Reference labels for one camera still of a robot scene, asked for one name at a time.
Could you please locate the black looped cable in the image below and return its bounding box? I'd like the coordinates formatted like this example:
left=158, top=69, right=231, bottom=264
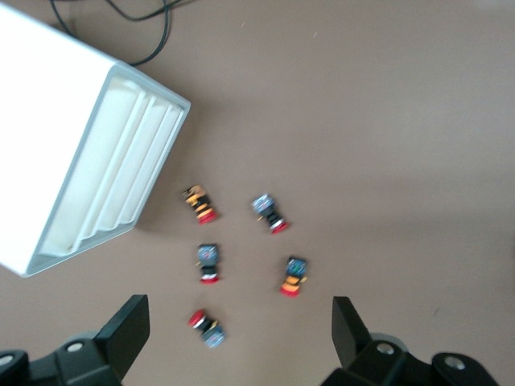
left=106, top=0, right=180, bottom=68

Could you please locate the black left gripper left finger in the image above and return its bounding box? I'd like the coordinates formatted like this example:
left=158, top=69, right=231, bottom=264
left=0, top=294, right=151, bottom=386

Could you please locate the red button orange block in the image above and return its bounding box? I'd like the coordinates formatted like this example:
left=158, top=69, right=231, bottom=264
left=181, top=183, right=220, bottom=226

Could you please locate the red button orange ring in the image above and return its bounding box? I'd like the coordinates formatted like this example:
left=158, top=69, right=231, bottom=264
left=278, top=255, right=310, bottom=298

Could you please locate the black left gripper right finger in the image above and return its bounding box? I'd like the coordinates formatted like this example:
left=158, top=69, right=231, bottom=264
left=321, top=296, right=502, bottom=386

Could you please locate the white stepped organizer box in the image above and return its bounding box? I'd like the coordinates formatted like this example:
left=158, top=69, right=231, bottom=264
left=0, top=3, right=192, bottom=279

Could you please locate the red mushroom button blue block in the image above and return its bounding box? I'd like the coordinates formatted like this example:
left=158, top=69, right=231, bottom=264
left=196, top=242, right=222, bottom=285
left=187, top=308, right=227, bottom=350
left=250, top=193, right=290, bottom=235

